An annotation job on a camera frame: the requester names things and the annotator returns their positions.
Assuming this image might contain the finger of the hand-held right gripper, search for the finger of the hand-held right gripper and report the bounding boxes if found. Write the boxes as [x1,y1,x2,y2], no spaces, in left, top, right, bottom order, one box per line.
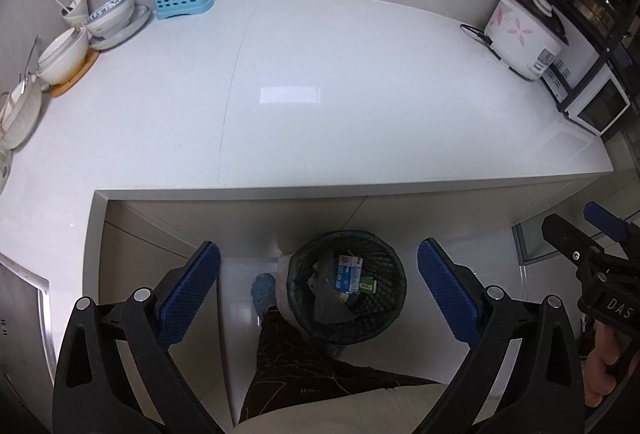
[541,213,640,283]
[583,201,640,245]

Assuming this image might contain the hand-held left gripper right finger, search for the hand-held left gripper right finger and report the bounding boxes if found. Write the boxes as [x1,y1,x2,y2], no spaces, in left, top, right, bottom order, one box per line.
[415,238,585,434]

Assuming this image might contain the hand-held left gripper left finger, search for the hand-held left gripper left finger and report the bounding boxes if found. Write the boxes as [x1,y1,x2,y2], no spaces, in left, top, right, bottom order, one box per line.
[52,240,236,434]

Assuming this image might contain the green mesh waste bin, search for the green mesh waste bin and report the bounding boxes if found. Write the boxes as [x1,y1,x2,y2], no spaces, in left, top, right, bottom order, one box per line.
[278,230,407,346]

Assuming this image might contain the blue white milk carton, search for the blue white milk carton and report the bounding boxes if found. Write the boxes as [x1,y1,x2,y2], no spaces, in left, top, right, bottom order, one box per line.
[330,254,364,293]

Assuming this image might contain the trash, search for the trash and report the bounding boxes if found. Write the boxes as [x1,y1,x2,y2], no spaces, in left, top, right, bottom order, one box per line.
[313,259,359,326]

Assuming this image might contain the person's right hand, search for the person's right hand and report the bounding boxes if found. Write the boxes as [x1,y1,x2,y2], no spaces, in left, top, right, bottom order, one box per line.
[583,325,621,408]

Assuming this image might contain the glass sliding door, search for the glass sliding door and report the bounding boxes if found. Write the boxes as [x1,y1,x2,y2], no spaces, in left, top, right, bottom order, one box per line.
[511,213,602,266]

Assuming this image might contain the blue shoe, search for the blue shoe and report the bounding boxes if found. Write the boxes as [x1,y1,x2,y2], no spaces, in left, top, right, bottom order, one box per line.
[250,273,278,318]

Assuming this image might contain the cream cabinet door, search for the cream cabinet door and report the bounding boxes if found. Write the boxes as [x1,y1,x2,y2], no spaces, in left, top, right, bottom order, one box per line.
[350,181,592,236]
[106,199,369,261]

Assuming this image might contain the white microwave oven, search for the white microwave oven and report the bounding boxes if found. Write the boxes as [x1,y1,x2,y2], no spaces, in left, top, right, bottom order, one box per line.
[542,59,631,135]

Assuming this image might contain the person's dark patterned trouser leg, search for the person's dark patterned trouser leg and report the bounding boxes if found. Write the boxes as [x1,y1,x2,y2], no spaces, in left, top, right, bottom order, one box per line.
[240,305,447,423]

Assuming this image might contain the black metal rack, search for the black metal rack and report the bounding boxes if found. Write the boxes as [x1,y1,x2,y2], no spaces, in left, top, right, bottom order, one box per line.
[540,0,640,145]

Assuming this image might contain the stainless steel sink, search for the stainless steel sink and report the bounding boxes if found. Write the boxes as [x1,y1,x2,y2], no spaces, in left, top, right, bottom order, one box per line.
[0,253,57,386]

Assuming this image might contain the white floral rice cooker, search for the white floral rice cooker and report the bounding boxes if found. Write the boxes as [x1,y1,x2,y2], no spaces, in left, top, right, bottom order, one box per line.
[483,0,571,82]

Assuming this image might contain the steel pot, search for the steel pot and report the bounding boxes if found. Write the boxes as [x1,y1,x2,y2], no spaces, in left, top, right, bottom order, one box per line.
[570,0,627,36]

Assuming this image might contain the wooden trivet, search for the wooden trivet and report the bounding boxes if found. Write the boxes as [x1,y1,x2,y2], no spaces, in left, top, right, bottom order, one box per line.
[48,49,101,98]

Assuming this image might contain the white plate at left edge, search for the white plate at left edge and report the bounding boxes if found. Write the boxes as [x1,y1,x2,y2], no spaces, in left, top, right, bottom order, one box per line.
[0,73,44,150]

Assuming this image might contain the blue rimmed plate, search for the blue rimmed plate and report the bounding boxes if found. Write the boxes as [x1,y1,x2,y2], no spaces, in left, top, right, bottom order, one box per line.
[89,4,151,52]

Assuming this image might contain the large white bowl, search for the large white bowl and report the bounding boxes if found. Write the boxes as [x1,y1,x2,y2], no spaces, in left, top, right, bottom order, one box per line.
[37,27,91,86]

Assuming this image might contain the metal spoon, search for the metal spoon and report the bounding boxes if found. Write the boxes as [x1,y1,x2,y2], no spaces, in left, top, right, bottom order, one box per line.
[20,36,41,95]

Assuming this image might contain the blue patterned bowl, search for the blue patterned bowl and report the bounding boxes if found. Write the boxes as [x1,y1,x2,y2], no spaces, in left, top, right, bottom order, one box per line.
[85,0,136,38]

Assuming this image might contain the small white cup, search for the small white cup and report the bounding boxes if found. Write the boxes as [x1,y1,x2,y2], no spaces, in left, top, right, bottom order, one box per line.
[53,0,90,28]

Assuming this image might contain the black power cable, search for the black power cable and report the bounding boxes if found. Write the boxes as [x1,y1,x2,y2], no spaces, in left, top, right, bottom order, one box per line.
[459,23,522,76]

